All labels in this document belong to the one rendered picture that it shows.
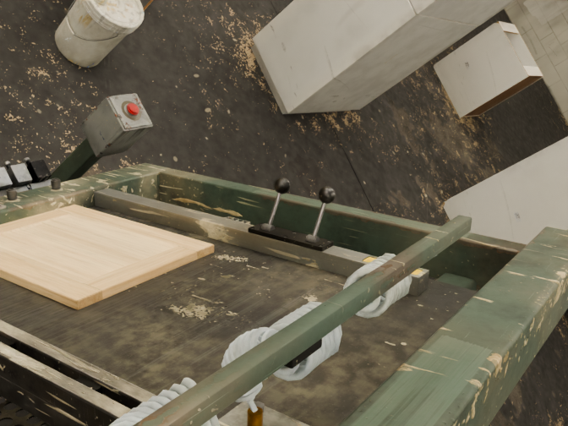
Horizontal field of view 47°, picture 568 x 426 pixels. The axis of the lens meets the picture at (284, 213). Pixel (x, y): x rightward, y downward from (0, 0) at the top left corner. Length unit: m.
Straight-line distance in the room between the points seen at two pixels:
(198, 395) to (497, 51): 5.97
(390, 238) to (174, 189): 0.71
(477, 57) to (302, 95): 2.67
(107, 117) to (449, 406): 1.48
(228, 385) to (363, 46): 3.43
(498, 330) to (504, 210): 4.15
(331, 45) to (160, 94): 1.07
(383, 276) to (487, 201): 4.47
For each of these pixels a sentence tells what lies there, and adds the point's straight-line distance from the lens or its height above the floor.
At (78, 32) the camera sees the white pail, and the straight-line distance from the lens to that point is 3.26.
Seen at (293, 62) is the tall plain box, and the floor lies 0.27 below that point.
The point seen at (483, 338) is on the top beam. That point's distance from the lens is 0.95.
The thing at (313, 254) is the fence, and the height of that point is 1.46.
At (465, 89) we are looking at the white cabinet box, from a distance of 6.44.
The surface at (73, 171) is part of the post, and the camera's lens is 2.26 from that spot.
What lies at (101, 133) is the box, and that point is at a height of 0.83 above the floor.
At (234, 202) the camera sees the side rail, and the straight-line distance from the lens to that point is 1.81.
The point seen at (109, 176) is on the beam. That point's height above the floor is 0.86.
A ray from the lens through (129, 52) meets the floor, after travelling 3.64.
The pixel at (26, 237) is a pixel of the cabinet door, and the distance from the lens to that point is 1.59.
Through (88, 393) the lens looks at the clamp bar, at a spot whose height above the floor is 1.57.
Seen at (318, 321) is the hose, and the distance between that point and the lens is 0.60.
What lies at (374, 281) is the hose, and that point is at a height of 1.93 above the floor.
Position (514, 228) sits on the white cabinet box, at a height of 0.43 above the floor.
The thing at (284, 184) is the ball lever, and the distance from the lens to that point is 1.47.
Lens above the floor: 2.31
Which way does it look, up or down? 38 degrees down
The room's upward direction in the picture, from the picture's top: 58 degrees clockwise
